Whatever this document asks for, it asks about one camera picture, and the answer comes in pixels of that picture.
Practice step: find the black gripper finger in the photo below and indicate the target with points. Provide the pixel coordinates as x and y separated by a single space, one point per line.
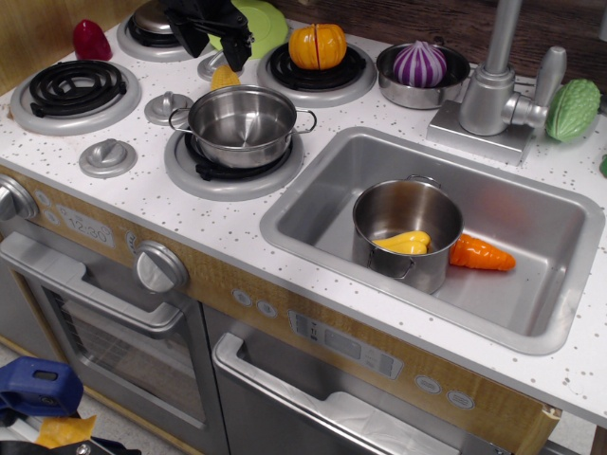
237 51
194 41

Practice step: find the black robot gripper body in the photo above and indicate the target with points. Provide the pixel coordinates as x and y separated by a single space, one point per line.
217 18

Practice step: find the yellow toy corn cob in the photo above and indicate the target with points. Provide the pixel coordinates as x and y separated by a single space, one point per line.
223 77

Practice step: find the grey stove knob back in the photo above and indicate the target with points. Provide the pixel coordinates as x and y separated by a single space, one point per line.
208 65

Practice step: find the grey stove knob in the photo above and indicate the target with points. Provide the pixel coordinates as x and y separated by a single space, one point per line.
159 109
108 158
208 65

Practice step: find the grey stove knob middle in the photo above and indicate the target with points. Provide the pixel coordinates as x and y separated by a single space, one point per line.
159 109

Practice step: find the steel pan on stove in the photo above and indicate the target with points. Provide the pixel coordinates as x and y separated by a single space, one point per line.
241 126

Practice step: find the grey stove knob front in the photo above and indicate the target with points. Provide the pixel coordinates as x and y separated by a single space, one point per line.
108 158

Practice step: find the green plastic plate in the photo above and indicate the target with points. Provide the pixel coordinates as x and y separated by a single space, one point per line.
267 25

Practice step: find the steel pot lid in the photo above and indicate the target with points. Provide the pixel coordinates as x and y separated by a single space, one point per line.
150 17

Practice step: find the back left burner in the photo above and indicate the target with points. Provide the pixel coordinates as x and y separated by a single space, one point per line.
129 45

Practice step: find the orange toy pumpkin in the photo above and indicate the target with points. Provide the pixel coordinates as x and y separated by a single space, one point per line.
317 47

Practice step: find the red toy pepper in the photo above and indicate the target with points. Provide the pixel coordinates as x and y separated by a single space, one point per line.
90 42

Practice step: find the back right black burner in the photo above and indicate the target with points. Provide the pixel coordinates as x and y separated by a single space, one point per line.
349 80

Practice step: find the black burner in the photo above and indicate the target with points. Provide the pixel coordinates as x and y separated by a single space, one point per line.
194 175
349 80
75 98

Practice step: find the front right black burner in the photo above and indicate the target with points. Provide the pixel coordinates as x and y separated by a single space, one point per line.
194 175

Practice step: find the front left black burner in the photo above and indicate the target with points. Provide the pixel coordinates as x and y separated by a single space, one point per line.
75 98

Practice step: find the purple toy onion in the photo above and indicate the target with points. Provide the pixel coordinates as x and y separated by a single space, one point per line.
420 65

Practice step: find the steel bowl holding onion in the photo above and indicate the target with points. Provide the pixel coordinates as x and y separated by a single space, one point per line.
451 87

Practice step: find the tall steel pot in sink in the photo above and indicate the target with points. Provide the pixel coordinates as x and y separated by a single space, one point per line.
396 206

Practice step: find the silver oven dial right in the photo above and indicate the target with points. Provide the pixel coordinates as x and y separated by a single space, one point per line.
157 269

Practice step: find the silver oven dial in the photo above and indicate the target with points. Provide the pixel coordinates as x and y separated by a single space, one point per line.
16 201
157 269

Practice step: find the silver oven dial left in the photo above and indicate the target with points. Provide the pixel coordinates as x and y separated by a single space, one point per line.
16 201

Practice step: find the yellow toy pepper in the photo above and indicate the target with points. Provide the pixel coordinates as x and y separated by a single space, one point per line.
408 243

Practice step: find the silver toy faucet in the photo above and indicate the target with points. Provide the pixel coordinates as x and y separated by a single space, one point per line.
493 120

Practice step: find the grey oven door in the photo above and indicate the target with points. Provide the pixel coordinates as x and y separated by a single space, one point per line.
145 355

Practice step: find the orange toy carrot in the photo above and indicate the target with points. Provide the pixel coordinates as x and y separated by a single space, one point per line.
474 253

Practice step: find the green toy bitter gourd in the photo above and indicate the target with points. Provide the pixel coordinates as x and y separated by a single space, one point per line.
572 110

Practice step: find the grey dishwasher door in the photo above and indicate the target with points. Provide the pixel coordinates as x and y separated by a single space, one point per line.
277 399

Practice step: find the blue clamp tool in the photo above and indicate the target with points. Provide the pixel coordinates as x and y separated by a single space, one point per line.
37 387

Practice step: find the green object at edge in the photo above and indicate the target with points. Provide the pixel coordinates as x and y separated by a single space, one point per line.
603 166

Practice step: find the yellow tape piece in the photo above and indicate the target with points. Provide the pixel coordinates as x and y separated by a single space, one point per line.
63 431

